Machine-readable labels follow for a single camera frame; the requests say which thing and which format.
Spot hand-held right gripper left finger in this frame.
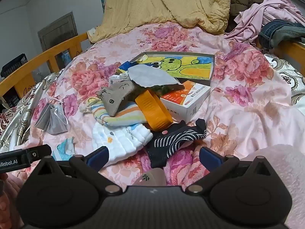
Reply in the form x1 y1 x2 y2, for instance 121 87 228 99
36 146 122 194

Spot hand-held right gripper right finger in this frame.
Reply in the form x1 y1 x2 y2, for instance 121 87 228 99
186 147 274 194

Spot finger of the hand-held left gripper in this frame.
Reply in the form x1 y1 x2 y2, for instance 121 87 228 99
25 144 52 164

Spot white quilted cloth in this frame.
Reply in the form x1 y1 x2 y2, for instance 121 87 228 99
92 122 153 166

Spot grey mesh face mask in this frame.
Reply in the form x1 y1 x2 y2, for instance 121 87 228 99
35 97 69 135

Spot black white striped sock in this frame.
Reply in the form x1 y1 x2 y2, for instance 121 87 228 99
144 119 206 169

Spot cartoon-print shallow box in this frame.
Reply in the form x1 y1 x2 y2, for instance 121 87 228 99
129 52 216 87

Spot person's left hand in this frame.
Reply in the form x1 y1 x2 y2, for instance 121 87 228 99
0 173 21 229

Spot blue and white packet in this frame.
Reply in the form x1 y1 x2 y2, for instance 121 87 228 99
52 137 75 161

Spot beige printed sock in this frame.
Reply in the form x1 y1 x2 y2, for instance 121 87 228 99
131 168 166 186
99 80 140 117

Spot white box with orange label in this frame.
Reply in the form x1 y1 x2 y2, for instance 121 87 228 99
160 81 211 123

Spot pink floral bedsheet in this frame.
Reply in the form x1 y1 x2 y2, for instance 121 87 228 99
14 21 305 196

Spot dark green cloth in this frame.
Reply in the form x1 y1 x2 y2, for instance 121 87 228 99
132 83 185 98

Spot black plastic crate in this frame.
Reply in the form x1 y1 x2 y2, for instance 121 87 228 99
0 54 29 109

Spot pale grey fabric piece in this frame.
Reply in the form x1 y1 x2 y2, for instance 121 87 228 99
128 64 185 90

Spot blue jeans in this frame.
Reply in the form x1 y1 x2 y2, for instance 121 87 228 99
258 19 305 50

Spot pink garment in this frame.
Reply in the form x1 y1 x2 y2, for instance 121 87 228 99
224 0 305 44

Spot yellow dotted blanket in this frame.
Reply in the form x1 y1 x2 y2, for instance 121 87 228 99
91 0 231 43

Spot orange plastic ring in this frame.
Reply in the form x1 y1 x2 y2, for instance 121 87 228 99
135 89 173 131

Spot wooden bed rail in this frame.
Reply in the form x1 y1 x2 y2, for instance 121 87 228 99
0 32 92 105
256 39 305 68

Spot grey wall door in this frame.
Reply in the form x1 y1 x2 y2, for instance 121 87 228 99
38 12 79 53

